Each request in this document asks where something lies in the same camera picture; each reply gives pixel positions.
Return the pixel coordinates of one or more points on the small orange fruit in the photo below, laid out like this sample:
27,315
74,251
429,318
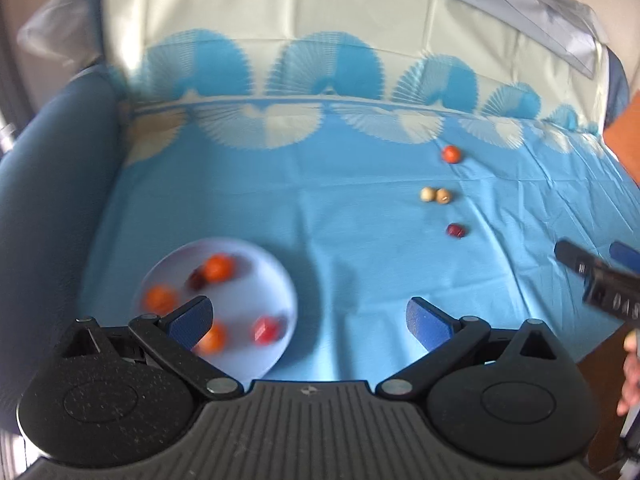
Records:
451,154
160,299
219,267
214,340

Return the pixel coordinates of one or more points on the blue fan-print tablecloth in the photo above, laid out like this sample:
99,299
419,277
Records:
350,240

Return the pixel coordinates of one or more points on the white plastic bag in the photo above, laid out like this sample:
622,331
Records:
55,20

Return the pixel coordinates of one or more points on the pale blue round plate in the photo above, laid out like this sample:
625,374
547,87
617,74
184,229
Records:
250,280

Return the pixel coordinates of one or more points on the small beige round fruit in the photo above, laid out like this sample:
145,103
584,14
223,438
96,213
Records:
427,194

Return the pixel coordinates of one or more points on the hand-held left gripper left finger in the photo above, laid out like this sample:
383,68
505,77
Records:
190,319

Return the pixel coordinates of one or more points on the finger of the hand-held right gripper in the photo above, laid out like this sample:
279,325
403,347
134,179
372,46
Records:
575,257
627,257

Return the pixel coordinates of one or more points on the small dark red fruit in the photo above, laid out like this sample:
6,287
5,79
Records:
196,278
456,230

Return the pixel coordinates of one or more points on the person's right hand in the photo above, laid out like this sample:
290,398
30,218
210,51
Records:
632,380

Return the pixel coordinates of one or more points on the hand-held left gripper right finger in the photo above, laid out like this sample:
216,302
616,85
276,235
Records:
425,322

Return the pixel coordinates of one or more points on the grey cloth cover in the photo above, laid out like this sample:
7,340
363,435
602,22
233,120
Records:
525,5

